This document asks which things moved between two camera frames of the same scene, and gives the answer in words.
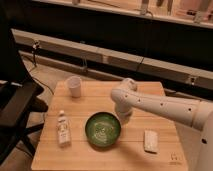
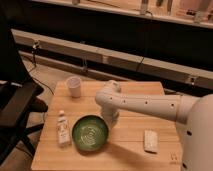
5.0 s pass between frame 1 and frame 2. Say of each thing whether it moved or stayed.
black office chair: stayed
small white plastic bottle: stayed
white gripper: moved
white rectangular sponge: stayed
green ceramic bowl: moved
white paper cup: stayed
